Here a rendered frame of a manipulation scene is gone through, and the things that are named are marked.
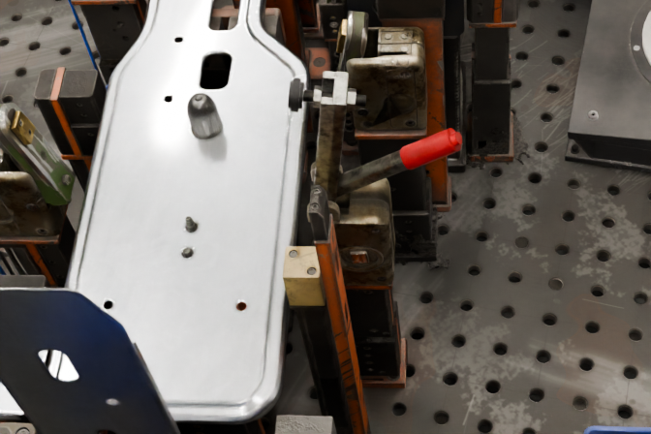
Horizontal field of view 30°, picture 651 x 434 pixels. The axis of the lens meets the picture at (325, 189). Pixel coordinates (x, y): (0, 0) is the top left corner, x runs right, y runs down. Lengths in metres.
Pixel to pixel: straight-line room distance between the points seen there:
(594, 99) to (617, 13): 0.15
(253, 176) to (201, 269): 0.12
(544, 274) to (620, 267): 0.09
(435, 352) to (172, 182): 0.40
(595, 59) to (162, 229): 0.66
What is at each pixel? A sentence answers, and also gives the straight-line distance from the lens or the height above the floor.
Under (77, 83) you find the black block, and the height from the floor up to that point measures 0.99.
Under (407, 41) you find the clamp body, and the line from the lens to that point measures 1.24.
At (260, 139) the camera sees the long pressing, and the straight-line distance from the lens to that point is 1.26.
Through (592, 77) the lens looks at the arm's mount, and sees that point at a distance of 1.60.
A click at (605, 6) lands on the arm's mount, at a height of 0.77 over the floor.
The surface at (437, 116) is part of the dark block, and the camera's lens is 1.40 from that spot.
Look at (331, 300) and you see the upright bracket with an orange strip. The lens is 1.08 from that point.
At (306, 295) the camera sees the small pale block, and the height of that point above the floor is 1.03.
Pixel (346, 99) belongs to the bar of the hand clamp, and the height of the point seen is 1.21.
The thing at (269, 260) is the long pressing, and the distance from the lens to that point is 1.18.
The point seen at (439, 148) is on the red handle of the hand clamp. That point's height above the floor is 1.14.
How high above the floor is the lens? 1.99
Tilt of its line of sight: 55 degrees down
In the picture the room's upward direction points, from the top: 10 degrees counter-clockwise
